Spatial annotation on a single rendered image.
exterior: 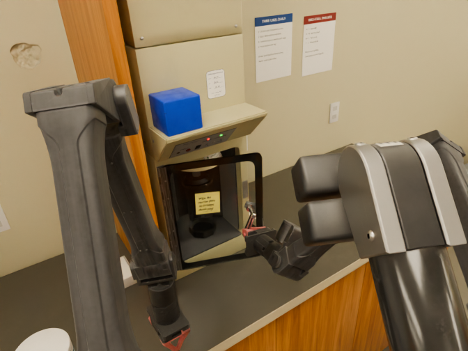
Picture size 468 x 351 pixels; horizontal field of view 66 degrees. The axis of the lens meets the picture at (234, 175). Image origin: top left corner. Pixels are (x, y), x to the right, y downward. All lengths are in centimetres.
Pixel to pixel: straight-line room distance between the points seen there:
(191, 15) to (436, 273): 89
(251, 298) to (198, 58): 75
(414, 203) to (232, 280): 109
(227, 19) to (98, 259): 80
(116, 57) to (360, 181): 69
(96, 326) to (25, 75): 104
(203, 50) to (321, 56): 101
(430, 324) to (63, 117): 37
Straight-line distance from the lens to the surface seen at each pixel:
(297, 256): 91
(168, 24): 99
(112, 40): 85
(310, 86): 195
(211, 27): 105
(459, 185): 69
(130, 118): 51
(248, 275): 131
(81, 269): 42
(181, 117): 92
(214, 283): 129
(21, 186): 147
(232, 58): 110
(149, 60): 98
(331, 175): 29
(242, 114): 104
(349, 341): 184
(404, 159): 25
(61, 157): 43
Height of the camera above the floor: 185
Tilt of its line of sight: 29 degrees down
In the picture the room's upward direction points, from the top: 3 degrees counter-clockwise
